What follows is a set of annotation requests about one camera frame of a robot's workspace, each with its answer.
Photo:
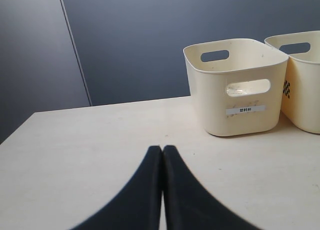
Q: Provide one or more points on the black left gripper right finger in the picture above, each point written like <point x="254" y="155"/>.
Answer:
<point x="188" y="205"/>

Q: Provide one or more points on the cream bin middle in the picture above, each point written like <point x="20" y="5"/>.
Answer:
<point x="301" y="89"/>

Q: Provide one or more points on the cream bin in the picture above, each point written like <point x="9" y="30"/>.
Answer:
<point x="236" y="85"/>
<point x="301" y="89"/>

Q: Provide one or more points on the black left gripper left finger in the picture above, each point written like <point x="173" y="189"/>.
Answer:
<point x="137" y="206"/>

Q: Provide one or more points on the cream bin left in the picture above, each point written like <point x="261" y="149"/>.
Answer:
<point x="236" y="85"/>

